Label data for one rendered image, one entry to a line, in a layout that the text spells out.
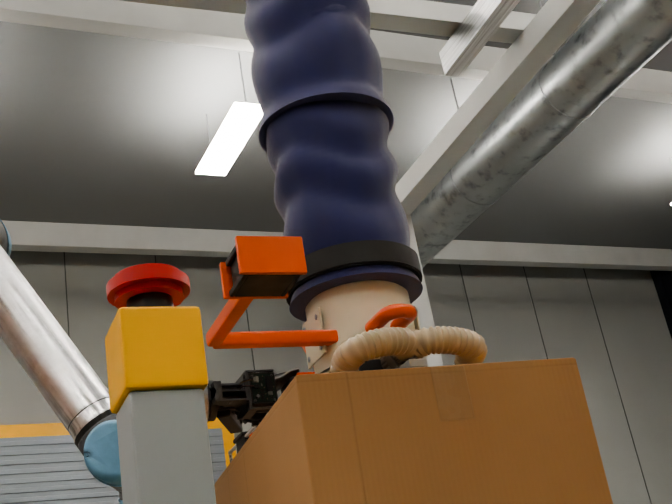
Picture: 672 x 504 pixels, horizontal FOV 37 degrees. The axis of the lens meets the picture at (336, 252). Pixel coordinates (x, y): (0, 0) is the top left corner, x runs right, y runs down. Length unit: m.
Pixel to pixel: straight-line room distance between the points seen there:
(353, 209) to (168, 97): 8.35
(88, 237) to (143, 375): 11.16
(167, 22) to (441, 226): 3.36
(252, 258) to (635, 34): 6.90
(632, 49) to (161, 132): 4.75
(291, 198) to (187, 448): 0.92
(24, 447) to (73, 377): 9.82
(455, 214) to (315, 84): 8.18
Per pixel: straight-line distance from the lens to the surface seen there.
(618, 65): 8.21
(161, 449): 0.80
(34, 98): 9.84
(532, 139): 8.90
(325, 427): 1.27
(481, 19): 4.28
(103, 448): 1.56
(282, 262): 1.24
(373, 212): 1.62
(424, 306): 5.43
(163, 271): 0.85
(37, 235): 11.87
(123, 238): 12.06
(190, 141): 10.62
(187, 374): 0.82
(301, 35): 1.77
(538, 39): 4.50
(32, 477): 11.37
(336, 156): 1.65
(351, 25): 1.80
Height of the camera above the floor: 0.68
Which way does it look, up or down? 24 degrees up
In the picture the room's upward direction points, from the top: 10 degrees counter-clockwise
